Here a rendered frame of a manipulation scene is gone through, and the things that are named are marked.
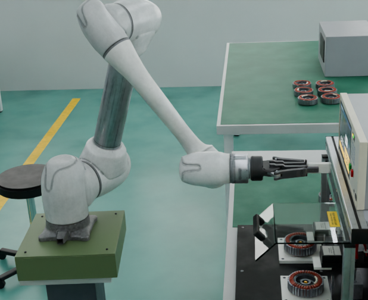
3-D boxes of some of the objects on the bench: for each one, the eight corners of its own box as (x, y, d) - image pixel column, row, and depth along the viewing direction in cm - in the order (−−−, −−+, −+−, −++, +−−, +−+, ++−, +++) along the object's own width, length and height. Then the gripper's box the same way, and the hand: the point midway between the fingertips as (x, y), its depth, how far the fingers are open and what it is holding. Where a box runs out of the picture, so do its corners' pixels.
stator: (284, 257, 234) (284, 247, 233) (283, 240, 245) (283, 231, 243) (318, 257, 233) (318, 247, 232) (315, 240, 244) (315, 231, 242)
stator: (286, 297, 213) (286, 287, 211) (289, 277, 223) (289, 267, 221) (323, 300, 210) (323, 290, 209) (324, 280, 220) (324, 270, 219)
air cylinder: (345, 299, 212) (346, 284, 210) (342, 285, 219) (343, 270, 217) (362, 299, 212) (362, 284, 210) (358, 285, 219) (359, 270, 217)
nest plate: (278, 263, 233) (279, 260, 233) (277, 241, 247) (277, 238, 247) (324, 263, 232) (324, 260, 231) (320, 241, 246) (320, 238, 245)
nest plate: (282, 305, 211) (282, 302, 210) (280, 278, 225) (280, 275, 224) (332, 306, 209) (332, 302, 209) (327, 278, 223) (327, 275, 223)
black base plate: (234, 336, 202) (234, 330, 201) (237, 230, 261) (237, 224, 260) (399, 338, 197) (399, 332, 196) (364, 229, 256) (364, 224, 255)
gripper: (249, 171, 214) (327, 169, 212) (249, 188, 202) (332, 188, 200) (249, 148, 211) (328, 147, 209) (249, 165, 199) (333, 164, 197)
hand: (318, 167), depth 205 cm, fingers closed
